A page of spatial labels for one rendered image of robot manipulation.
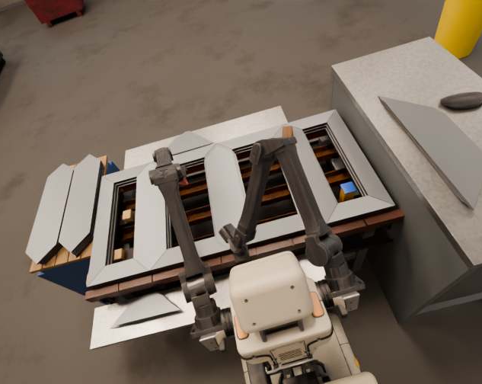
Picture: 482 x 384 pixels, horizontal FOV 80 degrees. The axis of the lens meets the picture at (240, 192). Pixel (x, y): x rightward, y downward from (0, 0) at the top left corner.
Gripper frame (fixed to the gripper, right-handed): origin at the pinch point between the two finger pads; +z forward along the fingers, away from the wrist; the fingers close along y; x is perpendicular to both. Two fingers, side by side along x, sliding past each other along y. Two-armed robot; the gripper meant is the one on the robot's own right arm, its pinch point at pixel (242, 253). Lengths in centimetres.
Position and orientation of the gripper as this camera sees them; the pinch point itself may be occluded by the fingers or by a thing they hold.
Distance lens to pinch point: 139.0
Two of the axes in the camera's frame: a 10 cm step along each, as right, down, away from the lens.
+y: 2.3, 8.9, -3.9
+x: 9.6, -2.7, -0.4
